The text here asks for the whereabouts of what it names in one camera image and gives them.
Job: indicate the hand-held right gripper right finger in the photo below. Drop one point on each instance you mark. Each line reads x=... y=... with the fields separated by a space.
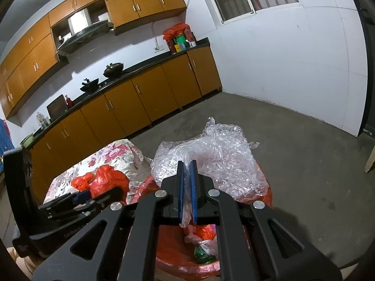
x=193 y=193

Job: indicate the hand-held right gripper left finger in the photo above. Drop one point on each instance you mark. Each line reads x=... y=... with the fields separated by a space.
x=181 y=193

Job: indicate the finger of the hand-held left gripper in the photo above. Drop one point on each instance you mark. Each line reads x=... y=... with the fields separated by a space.
x=76 y=212
x=82 y=196

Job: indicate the large red plastic bag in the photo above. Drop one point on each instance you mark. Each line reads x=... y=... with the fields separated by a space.
x=105 y=178

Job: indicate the clear bubble wrap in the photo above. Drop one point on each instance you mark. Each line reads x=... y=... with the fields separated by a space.
x=222 y=158

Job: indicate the green plastic bag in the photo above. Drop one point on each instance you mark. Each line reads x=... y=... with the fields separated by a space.
x=202 y=254

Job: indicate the red lined plastic basket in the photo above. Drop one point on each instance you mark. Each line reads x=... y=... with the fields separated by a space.
x=181 y=266

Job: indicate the person's left forearm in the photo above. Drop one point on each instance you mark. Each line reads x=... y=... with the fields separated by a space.
x=22 y=265

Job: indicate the green basin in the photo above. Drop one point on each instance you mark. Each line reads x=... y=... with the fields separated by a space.
x=27 y=141

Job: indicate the blue cloth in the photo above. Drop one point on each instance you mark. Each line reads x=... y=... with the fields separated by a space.
x=4 y=137

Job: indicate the floral tablecloth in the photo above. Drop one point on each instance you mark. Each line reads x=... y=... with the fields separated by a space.
x=117 y=152

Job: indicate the clear jar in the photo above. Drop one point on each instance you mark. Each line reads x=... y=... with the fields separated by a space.
x=42 y=120

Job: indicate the dark cutting board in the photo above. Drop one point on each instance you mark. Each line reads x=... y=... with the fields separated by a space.
x=57 y=107

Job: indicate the red bottle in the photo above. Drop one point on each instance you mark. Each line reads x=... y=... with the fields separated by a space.
x=69 y=102

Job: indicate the wooden base cabinets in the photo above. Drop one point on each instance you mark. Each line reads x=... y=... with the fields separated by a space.
x=123 y=108

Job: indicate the small black pot with lid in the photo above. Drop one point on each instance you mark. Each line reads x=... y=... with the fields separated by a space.
x=89 y=85

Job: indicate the black wok with lid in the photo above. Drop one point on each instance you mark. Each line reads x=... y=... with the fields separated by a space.
x=113 y=69

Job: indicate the black kitchen countertop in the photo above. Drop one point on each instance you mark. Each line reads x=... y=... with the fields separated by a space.
x=140 y=66

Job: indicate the white cup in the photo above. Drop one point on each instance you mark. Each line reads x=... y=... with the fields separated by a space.
x=192 y=44

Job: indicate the green box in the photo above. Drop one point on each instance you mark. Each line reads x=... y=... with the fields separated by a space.
x=179 y=40

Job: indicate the red bag of boxes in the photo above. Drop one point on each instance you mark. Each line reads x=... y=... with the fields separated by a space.
x=175 y=30

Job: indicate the steel range hood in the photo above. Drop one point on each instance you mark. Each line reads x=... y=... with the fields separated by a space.
x=85 y=32

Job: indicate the wooden furniture leg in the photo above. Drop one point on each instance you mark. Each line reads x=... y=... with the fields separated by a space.
x=370 y=161

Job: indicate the wooden wall cabinets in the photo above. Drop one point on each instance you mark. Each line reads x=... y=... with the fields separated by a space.
x=29 y=52

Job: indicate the white wall socket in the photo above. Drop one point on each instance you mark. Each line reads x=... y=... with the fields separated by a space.
x=159 y=48

